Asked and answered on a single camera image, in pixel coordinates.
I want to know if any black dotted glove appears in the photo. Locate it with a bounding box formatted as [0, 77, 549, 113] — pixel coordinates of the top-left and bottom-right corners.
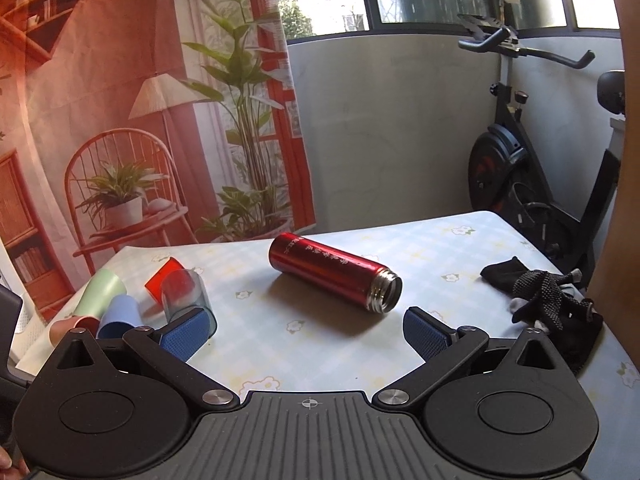
[509, 267, 607, 376]

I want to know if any black cloth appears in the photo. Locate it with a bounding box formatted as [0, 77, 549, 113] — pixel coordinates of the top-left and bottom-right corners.
[480, 256, 532, 295]

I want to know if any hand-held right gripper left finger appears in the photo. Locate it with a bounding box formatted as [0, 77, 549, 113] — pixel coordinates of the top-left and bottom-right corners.
[52, 308, 241, 414]

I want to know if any black exercise bike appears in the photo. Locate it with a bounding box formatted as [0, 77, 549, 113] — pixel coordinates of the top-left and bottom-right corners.
[457, 12, 627, 292]

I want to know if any red thermos cup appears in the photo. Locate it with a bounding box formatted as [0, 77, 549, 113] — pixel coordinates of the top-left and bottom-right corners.
[268, 232, 404, 314]

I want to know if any floral checked tablecloth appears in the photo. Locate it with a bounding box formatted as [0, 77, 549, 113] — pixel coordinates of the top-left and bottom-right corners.
[10, 210, 640, 413]

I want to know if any brown panel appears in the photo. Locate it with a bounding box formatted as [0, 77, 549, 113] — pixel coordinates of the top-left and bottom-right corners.
[587, 0, 640, 376]

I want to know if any clear grey glass cup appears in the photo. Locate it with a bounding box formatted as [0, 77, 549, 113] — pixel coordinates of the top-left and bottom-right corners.
[161, 268, 219, 339]

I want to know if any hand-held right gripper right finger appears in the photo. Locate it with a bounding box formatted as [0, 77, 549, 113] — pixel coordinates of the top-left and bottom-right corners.
[372, 306, 569, 411]

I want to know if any printed wall tapestry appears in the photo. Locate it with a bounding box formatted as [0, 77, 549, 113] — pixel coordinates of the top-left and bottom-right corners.
[0, 0, 319, 322]

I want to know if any light green cup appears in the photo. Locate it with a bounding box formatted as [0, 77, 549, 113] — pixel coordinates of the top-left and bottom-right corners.
[75, 268, 128, 322]

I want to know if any white perforated plastic object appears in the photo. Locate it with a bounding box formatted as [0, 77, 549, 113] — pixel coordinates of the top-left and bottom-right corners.
[10, 305, 52, 362]

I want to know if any pink cup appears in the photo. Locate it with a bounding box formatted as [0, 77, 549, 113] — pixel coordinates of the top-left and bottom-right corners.
[49, 314, 99, 345]

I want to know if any light blue cup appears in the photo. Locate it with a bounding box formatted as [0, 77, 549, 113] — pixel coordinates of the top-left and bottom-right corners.
[96, 294, 140, 340]

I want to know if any red translucent cup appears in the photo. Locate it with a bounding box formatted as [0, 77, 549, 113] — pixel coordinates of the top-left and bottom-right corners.
[144, 256, 184, 306]

